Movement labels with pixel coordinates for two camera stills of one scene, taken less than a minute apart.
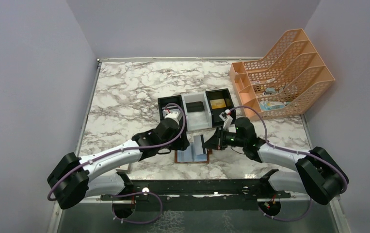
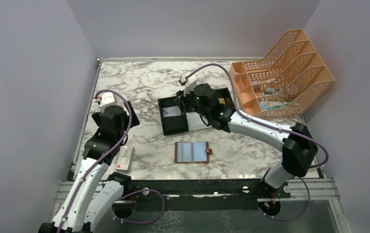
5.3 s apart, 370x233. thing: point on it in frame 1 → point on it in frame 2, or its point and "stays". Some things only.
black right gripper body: [224, 138] → [189, 100]
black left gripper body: [179, 143] → [97, 116]
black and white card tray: [201, 110] stays
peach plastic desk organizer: [286, 82] stays
